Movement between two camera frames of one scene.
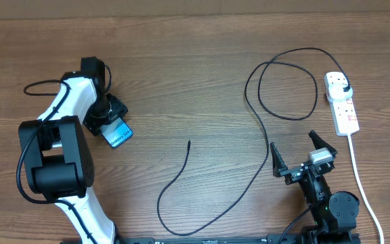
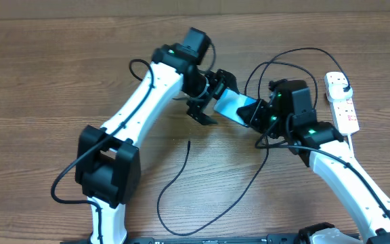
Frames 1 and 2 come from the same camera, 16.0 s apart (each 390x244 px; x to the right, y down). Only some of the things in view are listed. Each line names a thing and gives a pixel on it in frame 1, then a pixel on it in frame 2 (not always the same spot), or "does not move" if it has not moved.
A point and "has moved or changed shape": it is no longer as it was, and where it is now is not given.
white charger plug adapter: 336,91 does not move
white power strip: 342,112 does not move
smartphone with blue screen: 116,132 has moved or changed shape
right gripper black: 293,173 → 254,120
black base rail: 270,238 does not move
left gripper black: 118,108 → 218,78
